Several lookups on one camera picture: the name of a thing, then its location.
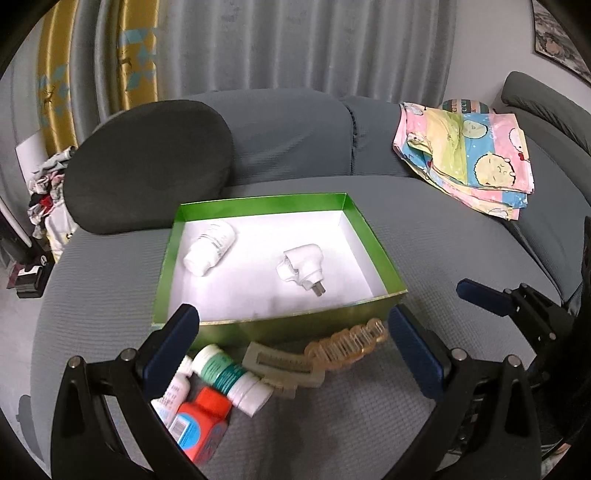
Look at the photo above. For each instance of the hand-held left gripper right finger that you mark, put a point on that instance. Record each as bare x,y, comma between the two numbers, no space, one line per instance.
415,355

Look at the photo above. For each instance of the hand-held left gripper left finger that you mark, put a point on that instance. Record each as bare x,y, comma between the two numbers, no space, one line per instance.
173,341

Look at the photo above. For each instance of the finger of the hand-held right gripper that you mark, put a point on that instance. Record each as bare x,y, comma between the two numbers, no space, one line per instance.
480,295

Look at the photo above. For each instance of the small white bottle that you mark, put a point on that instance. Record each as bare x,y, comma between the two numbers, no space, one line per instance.
173,397

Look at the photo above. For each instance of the green and white bottle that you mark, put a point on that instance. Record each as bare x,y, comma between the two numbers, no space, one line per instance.
221,371

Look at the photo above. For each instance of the red bottle blue label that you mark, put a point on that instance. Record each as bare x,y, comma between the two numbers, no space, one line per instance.
203,415

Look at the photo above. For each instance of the green cardboard box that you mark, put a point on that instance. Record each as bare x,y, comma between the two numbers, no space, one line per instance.
277,330

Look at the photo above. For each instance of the clear plastic ampoule tray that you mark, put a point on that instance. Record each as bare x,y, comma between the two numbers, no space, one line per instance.
281,364

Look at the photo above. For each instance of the white bottle black label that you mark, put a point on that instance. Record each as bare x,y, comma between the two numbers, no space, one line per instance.
212,244

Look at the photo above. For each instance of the pastel printed blanket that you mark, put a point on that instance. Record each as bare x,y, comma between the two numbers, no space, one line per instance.
485,152

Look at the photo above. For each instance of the white plug adapter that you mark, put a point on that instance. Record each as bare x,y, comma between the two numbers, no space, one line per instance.
300,265

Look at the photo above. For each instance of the black boxes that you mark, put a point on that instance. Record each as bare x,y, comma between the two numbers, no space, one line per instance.
27,281

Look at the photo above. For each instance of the dark grey cushion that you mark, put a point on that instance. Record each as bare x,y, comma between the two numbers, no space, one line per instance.
147,161

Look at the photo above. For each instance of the round patterned pillow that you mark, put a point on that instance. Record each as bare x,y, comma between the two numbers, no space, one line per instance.
466,106

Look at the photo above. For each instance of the pile of clothes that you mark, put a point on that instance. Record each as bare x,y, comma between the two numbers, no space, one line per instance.
51,184

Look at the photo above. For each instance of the white board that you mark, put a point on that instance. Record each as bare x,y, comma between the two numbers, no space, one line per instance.
30,157

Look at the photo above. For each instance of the grey sofa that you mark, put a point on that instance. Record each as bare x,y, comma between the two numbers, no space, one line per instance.
286,134

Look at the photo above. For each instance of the yellow patterned curtain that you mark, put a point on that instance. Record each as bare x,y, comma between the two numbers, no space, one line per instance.
134,69

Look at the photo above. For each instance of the grey curtain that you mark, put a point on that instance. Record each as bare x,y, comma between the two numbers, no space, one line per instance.
277,41

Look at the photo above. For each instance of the framed wall picture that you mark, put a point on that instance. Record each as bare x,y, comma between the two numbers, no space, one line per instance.
558,41

